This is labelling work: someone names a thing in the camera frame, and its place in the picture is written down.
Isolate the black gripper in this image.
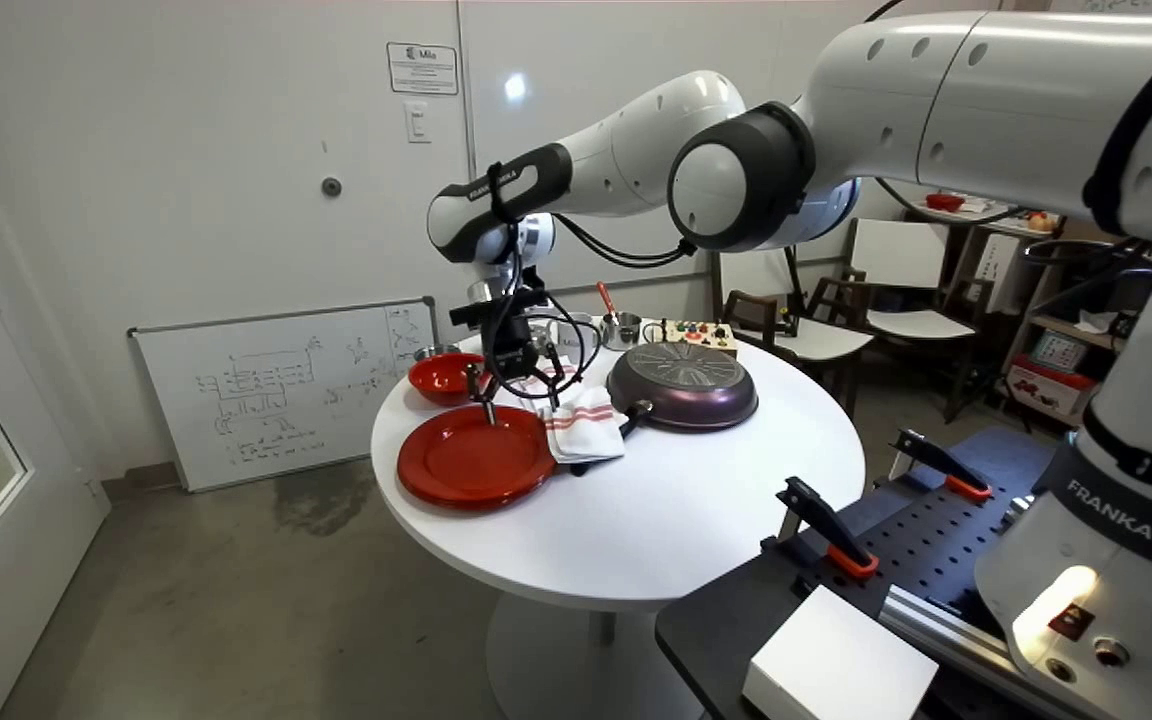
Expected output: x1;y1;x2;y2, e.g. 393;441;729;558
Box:
475;273;570;430

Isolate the white towel with red stripes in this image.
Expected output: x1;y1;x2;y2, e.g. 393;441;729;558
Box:
536;382;636;473

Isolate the red bowl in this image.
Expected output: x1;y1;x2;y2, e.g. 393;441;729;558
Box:
406;348;491;407

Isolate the red plate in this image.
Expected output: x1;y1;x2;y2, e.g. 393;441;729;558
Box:
398;406;562;516

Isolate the purple frying pan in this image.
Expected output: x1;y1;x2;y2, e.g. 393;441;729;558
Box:
604;340;766;441

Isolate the wooden toy board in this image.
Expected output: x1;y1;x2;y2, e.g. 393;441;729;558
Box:
630;315;745;360

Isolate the white chair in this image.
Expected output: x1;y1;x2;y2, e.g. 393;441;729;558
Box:
716;250;876;373
844;215;981;348

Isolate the black workbench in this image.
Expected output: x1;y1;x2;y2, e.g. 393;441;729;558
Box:
652;424;1101;720

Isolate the wooden shelf desk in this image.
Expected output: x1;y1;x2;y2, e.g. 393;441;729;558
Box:
899;186;1152;431

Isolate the red and white box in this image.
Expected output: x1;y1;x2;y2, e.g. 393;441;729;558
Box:
1004;355;1096;430

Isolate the white door with window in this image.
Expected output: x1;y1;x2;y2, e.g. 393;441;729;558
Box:
0;197;115;720

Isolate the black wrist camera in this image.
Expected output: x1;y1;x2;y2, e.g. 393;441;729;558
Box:
448;301;517;332

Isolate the whiteboard leaning on wall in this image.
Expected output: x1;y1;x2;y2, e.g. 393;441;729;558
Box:
127;293;444;495

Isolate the small wall label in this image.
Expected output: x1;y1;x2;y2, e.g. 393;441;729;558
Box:
402;100;438;147

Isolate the orange-handled black clamp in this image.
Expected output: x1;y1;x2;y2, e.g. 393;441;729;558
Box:
891;430;1000;508
778;475;885;583

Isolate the paper wall sign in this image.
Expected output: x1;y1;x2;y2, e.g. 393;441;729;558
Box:
385;35;465;100

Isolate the aluminium rail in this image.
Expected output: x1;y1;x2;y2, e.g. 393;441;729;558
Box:
876;582;1026;682

